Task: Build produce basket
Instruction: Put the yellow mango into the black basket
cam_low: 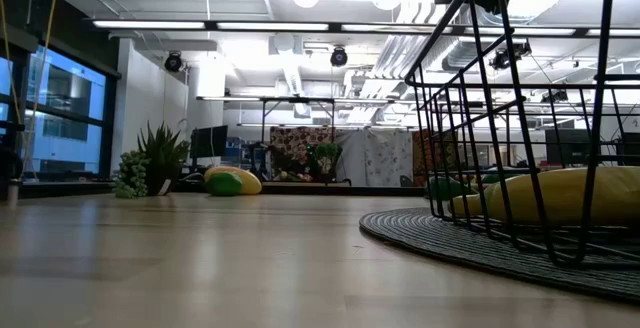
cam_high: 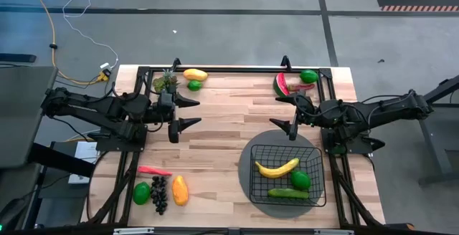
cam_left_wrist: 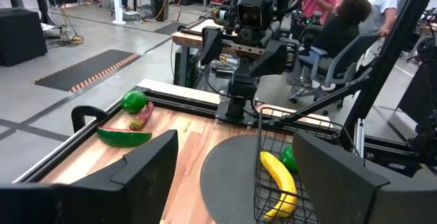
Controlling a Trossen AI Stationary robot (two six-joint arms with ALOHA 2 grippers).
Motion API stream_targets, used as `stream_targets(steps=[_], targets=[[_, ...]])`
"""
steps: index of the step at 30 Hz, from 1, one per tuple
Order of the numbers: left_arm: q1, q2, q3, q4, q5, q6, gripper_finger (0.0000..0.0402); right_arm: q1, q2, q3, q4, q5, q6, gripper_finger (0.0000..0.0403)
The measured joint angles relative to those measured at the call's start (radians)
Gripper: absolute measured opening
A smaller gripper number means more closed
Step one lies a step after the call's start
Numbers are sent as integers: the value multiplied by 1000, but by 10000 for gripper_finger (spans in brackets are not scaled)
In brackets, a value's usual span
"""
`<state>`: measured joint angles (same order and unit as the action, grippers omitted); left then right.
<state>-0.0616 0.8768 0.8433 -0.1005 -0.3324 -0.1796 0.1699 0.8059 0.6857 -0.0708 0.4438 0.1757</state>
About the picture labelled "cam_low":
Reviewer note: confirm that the plastic watermelon slice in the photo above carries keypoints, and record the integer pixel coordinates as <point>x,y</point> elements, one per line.
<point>445,189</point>

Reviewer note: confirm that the yellow plastic banana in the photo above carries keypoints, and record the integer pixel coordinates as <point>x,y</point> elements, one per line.
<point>560,195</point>

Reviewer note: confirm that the black computer monitor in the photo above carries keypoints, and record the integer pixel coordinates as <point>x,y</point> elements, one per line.
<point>209,141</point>
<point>567,148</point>

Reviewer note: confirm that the white printed cloth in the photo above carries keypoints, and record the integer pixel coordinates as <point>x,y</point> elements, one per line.
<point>380,158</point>

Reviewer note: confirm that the green background plant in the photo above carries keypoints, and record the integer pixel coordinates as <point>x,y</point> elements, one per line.
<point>328,153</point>

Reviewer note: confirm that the brown floral cloth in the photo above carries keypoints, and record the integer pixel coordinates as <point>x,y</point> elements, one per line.
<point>295,143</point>

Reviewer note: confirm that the round grey woven placemat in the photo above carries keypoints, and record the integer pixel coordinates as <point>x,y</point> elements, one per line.
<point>425,238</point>

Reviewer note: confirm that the black beam with light strips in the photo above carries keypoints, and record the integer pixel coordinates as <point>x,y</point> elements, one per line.
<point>210,26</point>

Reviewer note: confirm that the yellow plastic mango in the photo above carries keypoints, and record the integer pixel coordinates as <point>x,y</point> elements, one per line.
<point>250,180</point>

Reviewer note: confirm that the small dark plastic pineapple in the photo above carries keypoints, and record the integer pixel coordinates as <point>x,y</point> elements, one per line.
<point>162,163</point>

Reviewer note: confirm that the green plastic grape bunch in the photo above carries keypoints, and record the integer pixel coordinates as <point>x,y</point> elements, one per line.
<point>131,175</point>

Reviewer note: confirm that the large glass window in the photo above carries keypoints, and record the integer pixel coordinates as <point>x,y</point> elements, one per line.
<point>65,118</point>

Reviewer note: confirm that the black round ceiling camera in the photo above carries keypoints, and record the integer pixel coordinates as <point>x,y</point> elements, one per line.
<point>173,63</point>
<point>338,58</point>
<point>501,59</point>

